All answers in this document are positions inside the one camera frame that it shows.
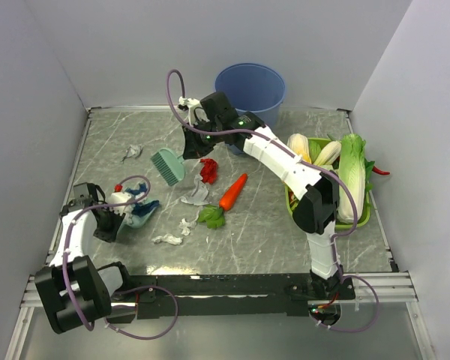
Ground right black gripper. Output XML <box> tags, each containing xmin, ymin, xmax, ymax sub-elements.
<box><xmin>182</xmin><ymin>118</ymin><xmax>223</xmax><ymax>160</ymax></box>

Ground teal dustpan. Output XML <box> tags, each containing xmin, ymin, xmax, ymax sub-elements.
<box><xmin>122</xmin><ymin>199</ymin><xmax>159</xmax><ymax>229</ymax></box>

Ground teal hand brush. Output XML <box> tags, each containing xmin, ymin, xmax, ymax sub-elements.
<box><xmin>151</xmin><ymin>148</ymin><xmax>185</xmax><ymax>187</ymax></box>

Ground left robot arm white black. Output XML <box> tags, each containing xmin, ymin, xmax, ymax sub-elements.
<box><xmin>34</xmin><ymin>182</ymin><xmax>134</xmax><ymax>334</ymax></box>

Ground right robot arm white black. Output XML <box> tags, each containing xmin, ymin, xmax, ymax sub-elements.
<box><xmin>178</xmin><ymin>91</ymin><xmax>340</xmax><ymax>299</ymax></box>

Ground red paper scrap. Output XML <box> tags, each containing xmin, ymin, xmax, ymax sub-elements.
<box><xmin>199</xmin><ymin>158</ymin><xmax>218</xmax><ymax>185</ymax></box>

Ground dark blue paper scrap left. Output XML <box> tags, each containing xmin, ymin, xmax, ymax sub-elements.
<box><xmin>131</xmin><ymin>200</ymin><xmax>160</xmax><ymax>218</ymax></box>

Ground dark blue paper scrap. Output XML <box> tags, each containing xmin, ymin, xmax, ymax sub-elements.
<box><xmin>125</xmin><ymin>183</ymin><xmax>147</xmax><ymax>197</ymax></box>
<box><xmin>131</xmin><ymin>200</ymin><xmax>160</xmax><ymax>218</ymax></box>

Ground dark blue paper scrap right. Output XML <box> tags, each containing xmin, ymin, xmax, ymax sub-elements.
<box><xmin>125</xmin><ymin>183</ymin><xmax>147</xmax><ymax>197</ymax></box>

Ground grey paper scrap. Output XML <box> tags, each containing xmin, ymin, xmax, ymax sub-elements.
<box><xmin>180</xmin><ymin>174</ymin><xmax>209</xmax><ymax>206</ymax></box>

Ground small white paper ball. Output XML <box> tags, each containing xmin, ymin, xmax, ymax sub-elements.
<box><xmin>121</xmin><ymin>145</ymin><xmax>143</xmax><ymax>162</ymax></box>

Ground white paper scrap front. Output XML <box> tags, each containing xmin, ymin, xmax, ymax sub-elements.
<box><xmin>151</xmin><ymin>233</ymin><xmax>183</xmax><ymax>246</ymax></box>

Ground white paper scrap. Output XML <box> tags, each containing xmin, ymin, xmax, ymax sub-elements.
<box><xmin>151</xmin><ymin>233</ymin><xmax>183</xmax><ymax>246</ymax></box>
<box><xmin>178</xmin><ymin>210</ymin><xmax>200</xmax><ymax>236</ymax></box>

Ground orange toy carrot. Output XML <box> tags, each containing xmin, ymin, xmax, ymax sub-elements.
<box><xmin>196</xmin><ymin>173</ymin><xmax>248</xmax><ymax>229</ymax></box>

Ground white paper scrap centre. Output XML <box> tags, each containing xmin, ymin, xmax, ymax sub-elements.
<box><xmin>178</xmin><ymin>210</ymin><xmax>200</xmax><ymax>236</ymax></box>

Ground blue plastic bucket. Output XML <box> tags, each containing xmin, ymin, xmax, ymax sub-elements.
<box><xmin>214</xmin><ymin>63</ymin><xmax>287</xmax><ymax>129</ymax></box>

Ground yellow white toy corn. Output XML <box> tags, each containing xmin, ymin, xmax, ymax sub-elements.
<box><xmin>286</xmin><ymin>133</ymin><xmax>312</xmax><ymax>164</ymax></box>

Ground green leafy toy vegetables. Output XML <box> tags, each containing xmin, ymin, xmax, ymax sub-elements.
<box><xmin>289</xmin><ymin>139</ymin><xmax>323</xmax><ymax>211</ymax></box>

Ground green toy cabbage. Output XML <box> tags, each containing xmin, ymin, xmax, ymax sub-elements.
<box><xmin>338</xmin><ymin>133</ymin><xmax>375</xmax><ymax>221</ymax></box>

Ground red toy chili pepper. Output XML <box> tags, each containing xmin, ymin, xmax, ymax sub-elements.
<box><xmin>372</xmin><ymin>166</ymin><xmax>390</xmax><ymax>176</ymax></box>

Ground green plastic tray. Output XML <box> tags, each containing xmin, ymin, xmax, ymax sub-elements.
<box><xmin>285</xmin><ymin>138</ymin><xmax>371</xmax><ymax>232</ymax></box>

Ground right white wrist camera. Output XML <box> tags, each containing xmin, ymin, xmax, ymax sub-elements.
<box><xmin>178</xmin><ymin>97</ymin><xmax>206</xmax><ymax>125</ymax></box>

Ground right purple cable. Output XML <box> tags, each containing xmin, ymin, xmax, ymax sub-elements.
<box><xmin>166</xmin><ymin>68</ymin><xmax>382</xmax><ymax>335</ymax></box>

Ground purple cable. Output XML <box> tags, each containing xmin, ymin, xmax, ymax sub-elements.
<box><xmin>166</xmin><ymin>68</ymin><xmax>382</xmax><ymax>335</ymax></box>
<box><xmin>61</xmin><ymin>175</ymin><xmax>179</xmax><ymax>341</ymax></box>

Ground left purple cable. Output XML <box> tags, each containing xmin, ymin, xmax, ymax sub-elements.
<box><xmin>61</xmin><ymin>175</ymin><xmax>179</xmax><ymax>341</ymax></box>

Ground aluminium frame rail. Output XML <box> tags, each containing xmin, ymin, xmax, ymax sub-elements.
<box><xmin>19</xmin><ymin>272</ymin><xmax>419</xmax><ymax>308</ymax></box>

